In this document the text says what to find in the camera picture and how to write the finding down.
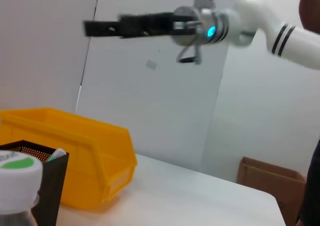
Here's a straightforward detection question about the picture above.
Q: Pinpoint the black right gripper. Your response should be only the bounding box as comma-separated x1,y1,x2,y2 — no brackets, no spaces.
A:
83,6,205,47

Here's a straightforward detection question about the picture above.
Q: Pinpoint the clear water bottle green label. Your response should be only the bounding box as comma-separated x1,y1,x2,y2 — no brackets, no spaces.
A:
0,149,44,226

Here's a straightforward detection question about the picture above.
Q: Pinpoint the person's bare forearm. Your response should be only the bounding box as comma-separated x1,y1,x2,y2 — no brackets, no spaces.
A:
298,0,320,34

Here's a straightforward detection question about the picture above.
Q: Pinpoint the black mesh pen holder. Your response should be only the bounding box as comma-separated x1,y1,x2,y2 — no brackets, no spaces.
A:
0,140,70,226

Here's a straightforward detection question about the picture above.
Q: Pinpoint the white backdrop board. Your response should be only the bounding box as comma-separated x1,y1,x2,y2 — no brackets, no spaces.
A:
74,0,245,174

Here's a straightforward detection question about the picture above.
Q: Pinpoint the yellow plastic storage bin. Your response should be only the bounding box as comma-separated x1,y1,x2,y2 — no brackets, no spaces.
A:
0,107,138,209

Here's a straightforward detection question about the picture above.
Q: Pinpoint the brown cardboard box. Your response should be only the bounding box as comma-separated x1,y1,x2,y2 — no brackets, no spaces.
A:
236,156,308,226

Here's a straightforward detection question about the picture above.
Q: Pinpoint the person in dark clothes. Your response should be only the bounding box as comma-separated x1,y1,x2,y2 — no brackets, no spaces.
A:
298,140,320,226

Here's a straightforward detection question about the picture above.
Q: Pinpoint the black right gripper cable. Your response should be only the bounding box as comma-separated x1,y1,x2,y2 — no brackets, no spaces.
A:
175,42,203,65

